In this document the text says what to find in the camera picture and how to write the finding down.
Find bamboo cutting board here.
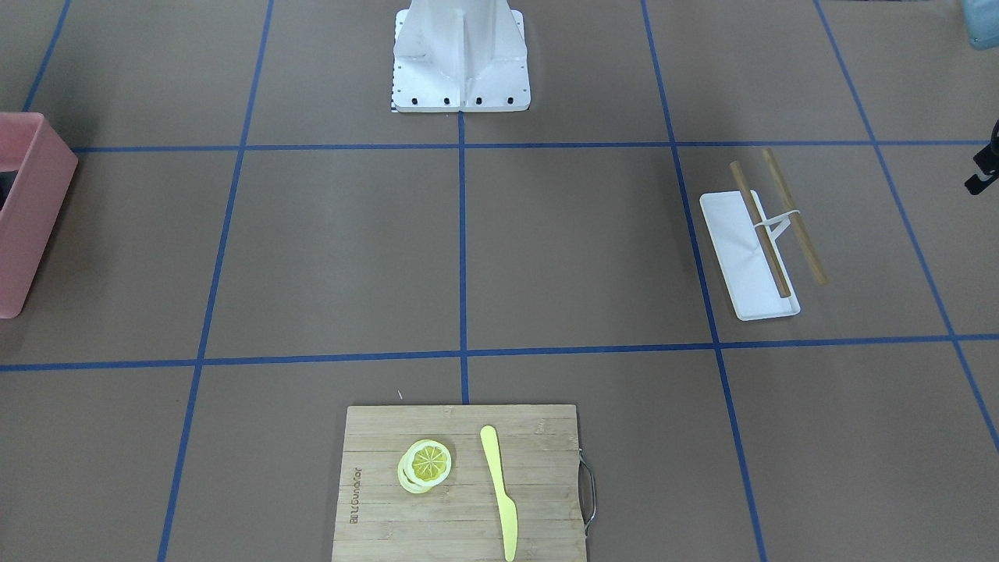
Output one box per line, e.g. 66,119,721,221
331,404,588,561

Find yellow plastic knife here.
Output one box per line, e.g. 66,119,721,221
479,425,520,561

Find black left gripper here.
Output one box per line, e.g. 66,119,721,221
964,121,999,196

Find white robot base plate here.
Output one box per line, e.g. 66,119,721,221
390,1,531,113

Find grey wiping cloth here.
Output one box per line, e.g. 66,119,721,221
0,170,18,208

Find pink plastic bin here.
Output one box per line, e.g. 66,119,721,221
1,112,78,319

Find yellow lemon slices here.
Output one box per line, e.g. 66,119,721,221
396,439,453,494

